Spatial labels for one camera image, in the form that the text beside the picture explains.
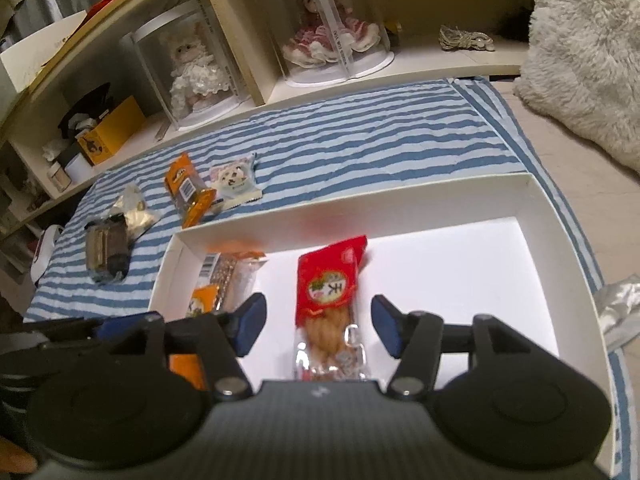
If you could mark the black hat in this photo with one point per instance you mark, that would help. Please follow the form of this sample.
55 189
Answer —
85 105

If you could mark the doll in pink dress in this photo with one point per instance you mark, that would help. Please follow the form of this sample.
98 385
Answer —
330 35

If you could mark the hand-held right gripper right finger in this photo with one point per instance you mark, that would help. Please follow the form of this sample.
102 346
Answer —
387 325

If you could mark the small jar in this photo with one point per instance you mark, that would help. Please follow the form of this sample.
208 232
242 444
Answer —
57 177

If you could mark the white storage box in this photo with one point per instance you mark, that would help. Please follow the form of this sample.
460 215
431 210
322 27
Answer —
35 50

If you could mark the clear gold snack packet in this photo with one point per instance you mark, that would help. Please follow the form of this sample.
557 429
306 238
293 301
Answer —
135 215

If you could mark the blue striped blanket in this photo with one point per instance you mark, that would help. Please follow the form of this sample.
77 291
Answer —
375 130

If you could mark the fluffy white pillow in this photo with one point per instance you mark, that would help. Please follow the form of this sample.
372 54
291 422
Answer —
585 50

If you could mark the dark snack packet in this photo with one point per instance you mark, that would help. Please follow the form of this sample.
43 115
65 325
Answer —
107 250

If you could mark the beaded hair accessory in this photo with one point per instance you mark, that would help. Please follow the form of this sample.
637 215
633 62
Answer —
465 39

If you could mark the white ornament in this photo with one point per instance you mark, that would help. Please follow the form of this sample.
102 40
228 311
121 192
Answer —
55 149

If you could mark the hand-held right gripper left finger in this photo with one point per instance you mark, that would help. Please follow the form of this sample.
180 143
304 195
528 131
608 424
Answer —
250 325

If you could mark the pale cartoon snack packet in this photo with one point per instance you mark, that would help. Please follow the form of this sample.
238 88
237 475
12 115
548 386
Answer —
232 177

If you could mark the yellow box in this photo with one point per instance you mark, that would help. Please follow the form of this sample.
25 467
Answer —
117 130

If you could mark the white cardboard box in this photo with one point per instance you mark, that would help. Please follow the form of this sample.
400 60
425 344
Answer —
450 270

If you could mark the wooden shelf unit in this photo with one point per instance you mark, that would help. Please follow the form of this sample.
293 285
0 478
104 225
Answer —
430 65

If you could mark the silver foil bag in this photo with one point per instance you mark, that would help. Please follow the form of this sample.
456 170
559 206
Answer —
620 305

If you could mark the red cloth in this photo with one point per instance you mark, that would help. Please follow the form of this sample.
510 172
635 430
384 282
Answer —
105 5

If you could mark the doll in white dress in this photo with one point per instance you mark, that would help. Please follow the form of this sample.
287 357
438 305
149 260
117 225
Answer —
195 70

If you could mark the orange and brown snack packet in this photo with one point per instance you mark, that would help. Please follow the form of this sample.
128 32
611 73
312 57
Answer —
187 190

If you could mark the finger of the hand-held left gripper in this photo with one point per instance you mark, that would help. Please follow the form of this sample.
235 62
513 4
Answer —
120 327

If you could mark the red snack packet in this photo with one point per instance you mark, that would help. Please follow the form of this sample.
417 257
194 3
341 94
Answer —
330 280

